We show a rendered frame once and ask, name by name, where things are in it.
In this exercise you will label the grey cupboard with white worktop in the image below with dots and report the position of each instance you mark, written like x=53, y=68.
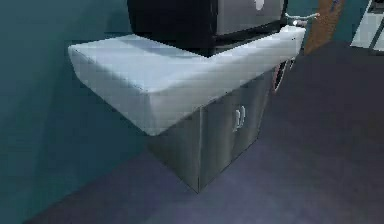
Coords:
x=186, y=76

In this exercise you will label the black and silver microwave oven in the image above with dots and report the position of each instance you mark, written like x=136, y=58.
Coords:
x=186, y=20

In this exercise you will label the silver tap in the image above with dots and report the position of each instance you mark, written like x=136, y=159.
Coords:
x=300, y=18

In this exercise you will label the brown wooden door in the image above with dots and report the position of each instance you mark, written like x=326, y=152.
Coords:
x=322, y=26

